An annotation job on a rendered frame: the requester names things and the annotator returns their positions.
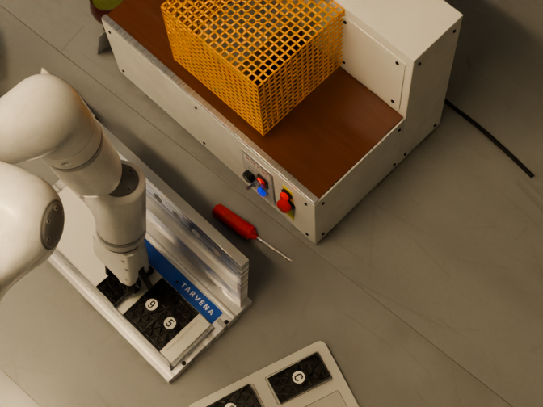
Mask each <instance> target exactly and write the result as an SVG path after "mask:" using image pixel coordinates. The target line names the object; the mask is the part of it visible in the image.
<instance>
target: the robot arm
mask: <svg viewBox="0 0 543 407"><path fill-rule="evenodd" d="M40 157H42V159H43V160H44V161H45V162H46V163H47V164H48V166H49V168H50V170H51V171H52V172H53V173H54V174H55V175H56V176H57V177H58V178H59V179H60V180H61V181H62V182H63V183H64V184H65V185H66V186H67V187H68V188H69V189H70V190H71V191H72V192H73V193H74V194H75V195H76V196H77V197H78V198H79V199H81V200H82V201H83V202H84V204H85V205H86V206H87V207H88V208H89V209H90V211H91V213H92V215H93V217H94V218H95V231H94V236H93V247H94V252H95V255H96V256H97V258H98V259H99V260H100V261H101V262H102V263H103V264H104V265H105V273H106V275H110V274H111V273H113V274H114V275H115V276H116V277H117V278H118V279H119V280H120V281H121V282H122V283H124V284H125V285H126V294H127V296H131V295H132V294H133V293H134V294H136V293H138V292H139V291H140V290H141V288H143V289H145V290H146V291H148V290H149V289H151V288H152V287H153V285H152V283H151V282H150V280H149V277H148V276H147V274H146V273H148V270H149V258H148V253H147V249H146V245H145V241H144V239H145V235H146V181H145V175H144V173H143V172H142V170H141V169H140V168H139V167H138V166H137V165H135V164H134V163H132V162H128V161H125V160H120V156H119V154H118V153H117V151H116V149H115V147H114V145H113V144H112V143H111V141H110V140H109V138H108V136H107V134H106V133H105V131H104V130H103V129H102V127H101V126H100V124H99V122H98V121H97V119H96V118H95V117H94V115H93V114H92V112H91V110H90V109H89V107H88V106H87V105H86V103H85V102H84V100H83V99H82V97H81V96H80V94H79V93H78V92H77V91H76V90H75V89H74V88H73V87H72V86H71V85H70V84H69V83H68V82H67V81H66V80H64V79H62V78H59V77H58V76H55V75H52V74H46V73H41V74H36V75H33V76H31V77H29V78H26V79H24V80H22V81H21V82H20V83H19V84H18V85H16V86H15V87H14V88H12V89H11V90H10V91H9V92H7V93H6V94H5V95H3V96H2V97H1V98H0V303H1V300H2V298H3V297H4V295H5V294H6V293H7V292H8V291H9V289H10V288H11V287H12V286H13V285H14V284H16V283H17V282H18V281H20V280H21V278H22V277H24V276H25V275H27V274H28V273H30V272H31V271H33V270H34V269H36V268H37V267H38V266H40V265H41V264H42V263H43V262H45V261H46V260H47V259H48V258H49V257H50V256H51V255H52V254H53V252H54V250H55V249H56V248H57V245H58V243H59V241H60V240H61V236H62V233H63V231H64V223H65V213H64V208H63V204H62V202H61V198H60V196H59V195H58V194H57V192H56V190H55V189H54V188H53V187H52V186H51V185H50V184H49V183H48V182H46V181H45V180H44V179H42V178H41V177H39V176H37V175H35V174H33V173H31V172H29V171H26V170H24V169H21V168H19V167H17V166H13V165H14V164H18V163H22V162H28V161H31V160H34V159H37V158H40Z"/></svg>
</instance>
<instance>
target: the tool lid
mask: <svg viewBox="0 0 543 407"><path fill-rule="evenodd" d="M97 121H98V120H97ZM98 122H99V121H98ZM99 124H100V126H101V127H102V129H103V130H104V131H105V133H106V134H107V136H108V138H109V140H110V141H111V143H112V144H113V145H114V147H115V149H116V151H117V153H118V154H119V156H120V160H125V161H128V162H132V163H134V164H135V165H137V166H138V167H139V168H140V169H141V170H142V172H143V173H144V175H145V181H146V219H147V220H148V221H149V222H150V223H153V224H154V225H155V226H157V227H158V228H159V229H160V230H161V231H162V232H163V235H164V236H165V237H166V238H167V239H168V240H169V241H170V242H171V243H172V244H173V245H174V246H175V247H176V248H177V249H179V250H180V251H181V252H182V255H184V256H185V257H186V258H187V259H188V260H189V261H190V262H191V263H192V264H193V265H194V266H195V267H196V268H197V269H198V270H200V271H201V272H202V273H203V274H204V275H206V276H207V277H208V278H210V279H211V280H212V281H213V282H214V283H215V284H216V285H217V286H218V287H219V288H222V289H223V290H224V291H225V292H226V293H227V294H228V295H229V296H230V297H232V298H233V299H234V303H235V304H236V305H237V306H238V307H240V308H241V307H242V306H243V305H244V304H245V303H246V302H247V289H248V270H249V259H248V258H247V257H246V256H245V255H243V254H242V253H241V252H240V251H239V250H238V249H237V248H236V247H235V246H234V245H232V244H231V243H230V242H229V241H228V240H227V239H226V238H225V237H224V236H222V235H221V234H220V233H219V232H218V231H217V230H216V229H215V228H214V227H212V226H211V225H210V223H209V222H207V221H206V219H205V218H203V217H202V216H201V215H200V214H199V213H198V212H197V211H196V210H195V209H194V208H192V207H191V206H190V205H189V204H188V203H187V202H186V201H185V200H184V199H183V198H181V197H180V196H179V195H178V194H177V193H176V192H175V191H174V190H173V189H172V188H170V187H169V186H168V185H167V184H166V183H165V182H164V181H163V180H162V179H161V178H159V177H158V176H157V175H156V174H155V173H154V172H153V171H152V170H151V169H150V168H149V167H148V166H147V165H146V164H145V163H144V162H143V161H142V160H141V159H139V158H138V157H137V156H136V155H135V154H134V153H133V152H132V151H131V150H130V149H128V148H127V147H126V146H125V145H124V144H123V143H122V142H121V141H120V140H118V139H117V138H116V137H115V136H114V135H113V134H112V133H111V132H110V131H109V130H107V129H106V128H105V127H104V126H103V125H102V124H101V123H100V122H99Z"/></svg>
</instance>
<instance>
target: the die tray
mask: <svg viewBox="0 0 543 407"><path fill-rule="evenodd" d="M316 352H317V353H318V356H319V358H320V359H321V360H322V363H323V365H324V367H325V368H326V370H327V372H328V373H329V375H330V378H329V379H328V380H325V381H323V382H321V383H320V384H317V385H316V386H314V387H312V388H310V389H308V390H306V391H304V392H303V393H301V394H299V395H297V396H295V397H293V398H292V399H290V400H288V401H286V402H284V403H282V404H281V403H280V402H279V400H278V398H277V396H276V395H275V393H274V391H273V389H272V387H271V385H270V384H269V382H268V380H267V378H269V377H270V376H273V375H275V374H276V373H278V372H280V371H283V370H284V369H285V368H287V367H290V366H292V365H293V364H295V363H298V362H299V361H301V360H302V359H305V358H307V357H309V356H311V355H312V354H314V353H316ZM247 384H249V385H250V387H251V389H252V390H253V392H254V394H255V396H256V398H257V400H258V402H259V403H260V405H261V407H359V406H358V404H357V402H356V399H355V397H354V396H353V395H352V393H351V390H350V388H349V387H348V385H347V383H346V381H345V379H344V378H343V375H342V373H341V371H340V370H339V368H338V366H337V364H336V362H335V361H334V359H333V357H332V355H331V353H330V351H329V349H328V348H327V346H326V343H325V342H322V341H318V342H315V343H313V344H311V345H309V346H307V347H305V348H303V349H301V350H299V351H297V352H295V353H293V354H291V355H289V356H287V357H285V358H283V359H281V360H279V361H277V362H275V363H273V364H271V365H269V366H267V367H265V368H263V369H261V370H259V371H257V372H255V373H253V374H251V375H249V376H247V377H245V378H243V379H241V380H239V381H237V382H235V383H233V384H231V385H229V386H227V387H225V388H223V389H221V390H219V391H217V392H215V393H213V394H211V395H209V396H206V397H204V398H202V399H200V400H198V401H196V402H194V403H192V404H191V405H189V407H206V406H208V405H211V404H212V403H213V402H215V401H218V400H220V399H221V398H222V397H225V396H227V395H229V394H230V393H232V392H234V391H236V390H238V389H240V388H242V387H243V386H245V385H247Z"/></svg>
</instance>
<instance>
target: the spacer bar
mask: <svg viewBox="0 0 543 407"><path fill-rule="evenodd" d="M210 326H211V324H210V323H209V322H208V321H207V320H206V319H205V318H204V317H203V316H202V315H201V314H200V313H199V314H198V315H197V316H196V317H195V318H194V319H193V320H192V321H191V322H190V323H189V324H187V325H186V326H185V327H184V328H183V329H182V330H181V331H180V332H179V333H178V334H177V335H176V336H175V337H174V338H173V339H172V340H171V341H170V342H169V343H167V344H166V345H165V346H164V347H163V348H162V349H161V350H160V353H161V354H162V355H163V356H164V357H165V358H166V359H167V360H168V361H169V362H170V363H173V362H174V361H175V360H176V359H177V358H178V357H179V356H180V355H181V354H182V353H183V352H184V351H185V350H186V349H187V348H188V347H189V346H190V345H191V344H192V343H193V342H194V341H195V340H196V339H197V338H198V337H199V336H200V335H201V334H202V333H203V332H204V331H205V330H207V329H208V328H209V327H210Z"/></svg>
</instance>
